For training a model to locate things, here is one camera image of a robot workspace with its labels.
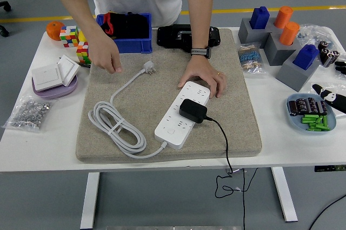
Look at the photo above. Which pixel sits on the person's left hand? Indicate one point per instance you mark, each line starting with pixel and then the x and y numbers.
pixel 202 69

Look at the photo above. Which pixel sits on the colourful puzzle cube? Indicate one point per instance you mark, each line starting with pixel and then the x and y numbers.
pixel 69 36
pixel 82 52

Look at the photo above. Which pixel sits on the person's right forearm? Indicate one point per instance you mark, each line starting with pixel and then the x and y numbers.
pixel 78 5

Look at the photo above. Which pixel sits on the black table control panel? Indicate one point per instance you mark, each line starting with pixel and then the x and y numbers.
pixel 329 168

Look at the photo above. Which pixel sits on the bag of striped resistors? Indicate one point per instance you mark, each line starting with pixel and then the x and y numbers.
pixel 250 58

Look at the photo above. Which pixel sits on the small dark hand tool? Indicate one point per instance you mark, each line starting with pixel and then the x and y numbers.
pixel 84 65

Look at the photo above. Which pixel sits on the white wall switch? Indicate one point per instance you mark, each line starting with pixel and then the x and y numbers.
pixel 67 69
pixel 46 77

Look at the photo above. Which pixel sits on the orange fruit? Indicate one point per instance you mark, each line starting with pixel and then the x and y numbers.
pixel 52 31

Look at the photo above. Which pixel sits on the grey-brown mat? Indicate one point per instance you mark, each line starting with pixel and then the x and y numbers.
pixel 243 121

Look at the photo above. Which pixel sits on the clear bag of blue parts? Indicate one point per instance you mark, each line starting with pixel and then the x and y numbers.
pixel 313 33

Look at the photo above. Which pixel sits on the bag of metal nuts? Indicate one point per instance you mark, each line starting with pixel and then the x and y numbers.
pixel 27 113

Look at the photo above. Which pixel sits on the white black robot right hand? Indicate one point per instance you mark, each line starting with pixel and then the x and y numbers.
pixel 333 100

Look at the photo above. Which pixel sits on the small metal bracket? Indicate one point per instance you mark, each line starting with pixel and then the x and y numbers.
pixel 233 171

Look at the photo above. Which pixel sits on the blue plastic bin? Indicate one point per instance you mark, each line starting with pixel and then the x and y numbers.
pixel 135 46

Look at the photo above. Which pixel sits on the black electronic device housing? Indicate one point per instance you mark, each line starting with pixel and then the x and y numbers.
pixel 167 36

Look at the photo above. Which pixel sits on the black and red fabric bundle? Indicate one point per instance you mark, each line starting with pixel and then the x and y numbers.
pixel 129 25

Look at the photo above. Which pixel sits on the person's left forearm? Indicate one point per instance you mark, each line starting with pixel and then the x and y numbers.
pixel 200 10

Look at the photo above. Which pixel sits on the white table leg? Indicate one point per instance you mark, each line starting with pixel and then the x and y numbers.
pixel 283 194
pixel 89 203

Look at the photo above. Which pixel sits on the grey holder block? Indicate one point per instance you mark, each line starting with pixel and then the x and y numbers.
pixel 289 75
pixel 273 54
pixel 244 35

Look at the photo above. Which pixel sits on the orange cylinder peg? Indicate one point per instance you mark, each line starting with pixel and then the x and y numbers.
pixel 283 16
pixel 289 33

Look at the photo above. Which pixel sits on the black wristband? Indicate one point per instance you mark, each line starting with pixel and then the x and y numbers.
pixel 200 51

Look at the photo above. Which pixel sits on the dark brown capacitor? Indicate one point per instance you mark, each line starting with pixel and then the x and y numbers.
pixel 302 105
pixel 292 106
pixel 322 107
pixel 312 104

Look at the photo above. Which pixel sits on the light blue plate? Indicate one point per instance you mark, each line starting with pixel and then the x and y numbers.
pixel 294 121

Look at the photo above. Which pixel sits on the black office chair base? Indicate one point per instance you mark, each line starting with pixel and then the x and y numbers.
pixel 6 6

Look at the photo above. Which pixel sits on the purple oval tray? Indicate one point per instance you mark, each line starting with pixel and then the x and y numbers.
pixel 58 93

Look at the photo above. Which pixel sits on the blue square peg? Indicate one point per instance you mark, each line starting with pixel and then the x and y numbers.
pixel 259 19
pixel 305 56

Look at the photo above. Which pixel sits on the person's right hand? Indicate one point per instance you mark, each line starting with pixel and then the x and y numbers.
pixel 104 51

